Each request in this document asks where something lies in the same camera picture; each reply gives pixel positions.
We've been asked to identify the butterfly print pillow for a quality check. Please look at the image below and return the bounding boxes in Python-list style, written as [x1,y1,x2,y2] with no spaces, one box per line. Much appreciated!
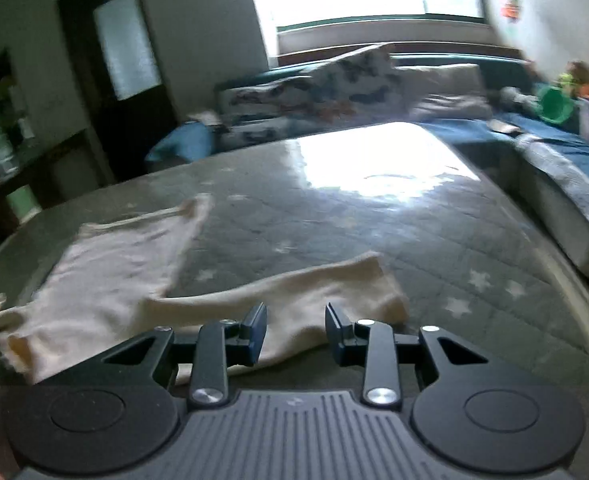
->
[294,42,410,123]
[222,110,335,148]
[219,80,320,126]

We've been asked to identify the dark wooden door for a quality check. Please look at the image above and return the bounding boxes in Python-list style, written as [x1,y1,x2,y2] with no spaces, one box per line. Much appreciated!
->
[57,0,180,186]

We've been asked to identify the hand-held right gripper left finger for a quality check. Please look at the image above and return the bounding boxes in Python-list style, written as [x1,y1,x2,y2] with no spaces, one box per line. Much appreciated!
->
[102,302,268,407]

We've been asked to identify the cream knit pants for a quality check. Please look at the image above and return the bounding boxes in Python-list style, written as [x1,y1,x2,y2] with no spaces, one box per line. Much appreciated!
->
[0,192,410,386]

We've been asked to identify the colourful toy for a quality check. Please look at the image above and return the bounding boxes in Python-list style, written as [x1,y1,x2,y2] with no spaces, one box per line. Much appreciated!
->
[559,60,589,101]

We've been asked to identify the butterfly pattern cushion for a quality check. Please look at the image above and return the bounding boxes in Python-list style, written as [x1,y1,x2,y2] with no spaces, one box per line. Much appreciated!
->
[214,50,589,281]

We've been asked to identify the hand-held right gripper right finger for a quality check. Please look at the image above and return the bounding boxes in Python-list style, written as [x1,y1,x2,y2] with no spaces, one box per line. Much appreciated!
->
[325,302,490,407]

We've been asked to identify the blue armrest cover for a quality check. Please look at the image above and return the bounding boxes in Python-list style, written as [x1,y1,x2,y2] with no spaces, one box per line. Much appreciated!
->
[144,122,220,163]

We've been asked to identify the dark wooden console table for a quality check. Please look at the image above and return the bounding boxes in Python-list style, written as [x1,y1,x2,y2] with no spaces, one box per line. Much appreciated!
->
[4,125,115,211]

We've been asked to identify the green plastic bowl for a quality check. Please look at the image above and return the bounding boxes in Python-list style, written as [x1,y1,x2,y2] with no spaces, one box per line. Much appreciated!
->
[537,85,577,126]

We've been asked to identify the beige towel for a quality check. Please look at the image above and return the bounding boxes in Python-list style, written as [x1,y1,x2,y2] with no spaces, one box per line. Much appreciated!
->
[189,110,230,133]

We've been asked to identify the beige cushion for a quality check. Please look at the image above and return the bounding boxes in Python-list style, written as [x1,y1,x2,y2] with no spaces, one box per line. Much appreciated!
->
[399,63,495,123]

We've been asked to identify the grey quilted star table cover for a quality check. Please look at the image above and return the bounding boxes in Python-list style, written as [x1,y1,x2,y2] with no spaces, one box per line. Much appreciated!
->
[0,122,589,480]

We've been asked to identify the blue quilted seat cover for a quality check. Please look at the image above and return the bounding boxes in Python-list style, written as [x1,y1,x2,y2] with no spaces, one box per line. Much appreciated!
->
[419,110,589,231]

